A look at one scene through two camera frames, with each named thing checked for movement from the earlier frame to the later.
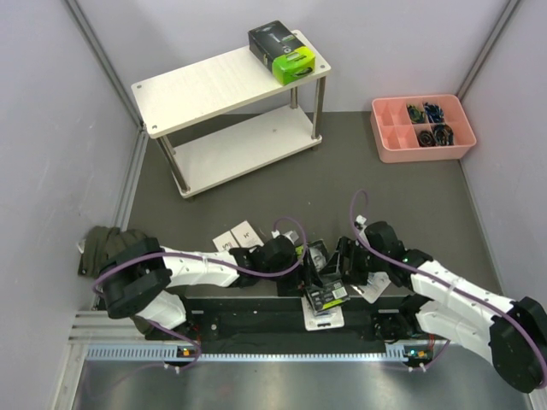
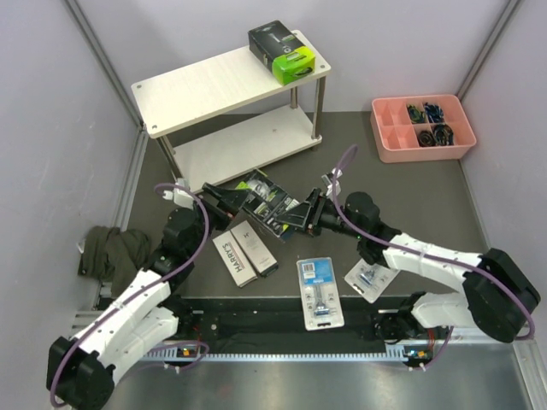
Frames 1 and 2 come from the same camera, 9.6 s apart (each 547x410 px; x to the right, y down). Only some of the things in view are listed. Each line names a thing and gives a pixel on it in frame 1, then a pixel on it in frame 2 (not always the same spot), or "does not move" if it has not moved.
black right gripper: (348, 248) to (308, 214)
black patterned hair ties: (444, 135) does not move
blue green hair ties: (415, 115) does not move
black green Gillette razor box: (276, 47) does not move
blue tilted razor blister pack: (376, 284) does not move
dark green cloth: (100, 246) does not move
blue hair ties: (434, 113) does not move
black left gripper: (299, 279) to (224, 214)
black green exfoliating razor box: (326, 288) to (267, 201)
